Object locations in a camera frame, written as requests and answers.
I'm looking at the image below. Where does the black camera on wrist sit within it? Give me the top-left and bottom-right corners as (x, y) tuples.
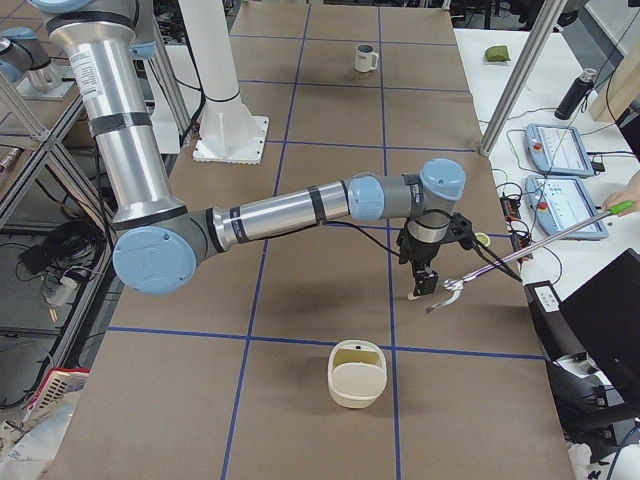
(445, 212), (479, 250)

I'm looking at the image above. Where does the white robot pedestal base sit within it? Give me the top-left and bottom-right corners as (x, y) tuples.
(179, 0), (269, 164)

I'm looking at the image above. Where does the aluminium frame rack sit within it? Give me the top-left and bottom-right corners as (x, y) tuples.
(0, 54), (201, 401)

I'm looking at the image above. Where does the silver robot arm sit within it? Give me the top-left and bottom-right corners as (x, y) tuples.
(1, 27), (75, 100)
(36, 1), (466, 297)

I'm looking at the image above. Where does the person's bare hand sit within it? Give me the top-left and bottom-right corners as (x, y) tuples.
(603, 171), (640, 216)

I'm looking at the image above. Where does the cream plastic basket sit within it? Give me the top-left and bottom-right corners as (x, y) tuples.
(327, 340), (387, 409)

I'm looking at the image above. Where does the green bean bag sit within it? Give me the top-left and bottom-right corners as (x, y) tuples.
(484, 45), (511, 63)

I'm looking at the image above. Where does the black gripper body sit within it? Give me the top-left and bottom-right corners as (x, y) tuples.
(397, 227), (448, 275)

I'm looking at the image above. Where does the metal reacher grabber tool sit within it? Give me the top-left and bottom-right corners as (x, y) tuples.
(425, 200), (634, 314)

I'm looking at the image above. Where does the upper blue teach pendant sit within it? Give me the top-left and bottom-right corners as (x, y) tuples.
(525, 123), (595, 178)

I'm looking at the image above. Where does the black cable hub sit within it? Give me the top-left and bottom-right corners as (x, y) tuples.
(500, 195), (521, 221)
(509, 230), (531, 251)

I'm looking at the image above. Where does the blue teach pendant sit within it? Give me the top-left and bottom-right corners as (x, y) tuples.
(524, 175), (598, 236)
(525, 123), (595, 178)

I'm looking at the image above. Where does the black computer monitor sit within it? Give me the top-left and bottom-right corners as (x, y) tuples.
(560, 248), (639, 400)

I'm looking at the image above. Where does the aluminium frame post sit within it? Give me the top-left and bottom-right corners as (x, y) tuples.
(478, 0), (567, 157)

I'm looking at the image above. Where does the black water bottle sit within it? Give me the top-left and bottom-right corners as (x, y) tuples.
(554, 68), (598, 120)

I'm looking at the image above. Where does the white mug grey inside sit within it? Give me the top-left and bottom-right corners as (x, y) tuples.
(354, 43), (379, 73)

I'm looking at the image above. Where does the black monitor stand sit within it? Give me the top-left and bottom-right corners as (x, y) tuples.
(523, 280), (640, 446)

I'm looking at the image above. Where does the lower blue teach pendant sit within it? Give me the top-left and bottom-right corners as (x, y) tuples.
(524, 175), (598, 236)

